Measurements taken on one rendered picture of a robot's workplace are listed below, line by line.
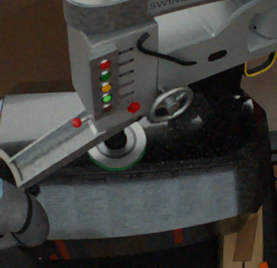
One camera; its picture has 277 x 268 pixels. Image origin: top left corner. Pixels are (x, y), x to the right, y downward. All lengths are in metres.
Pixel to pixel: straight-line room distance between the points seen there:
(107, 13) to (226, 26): 0.46
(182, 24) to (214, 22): 0.11
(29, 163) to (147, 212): 0.50
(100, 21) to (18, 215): 0.53
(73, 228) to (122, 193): 0.26
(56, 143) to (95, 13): 0.74
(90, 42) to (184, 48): 0.33
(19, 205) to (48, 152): 0.81
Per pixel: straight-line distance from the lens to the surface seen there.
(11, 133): 2.07
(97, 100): 1.47
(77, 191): 1.98
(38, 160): 1.87
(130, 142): 1.95
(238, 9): 1.55
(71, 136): 1.84
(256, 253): 2.56
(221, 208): 2.06
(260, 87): 3.31
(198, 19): 1.59
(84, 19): 1.27
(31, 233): 1.11
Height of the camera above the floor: 2.59
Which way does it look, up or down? 59 degrees down
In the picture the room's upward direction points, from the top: straight up
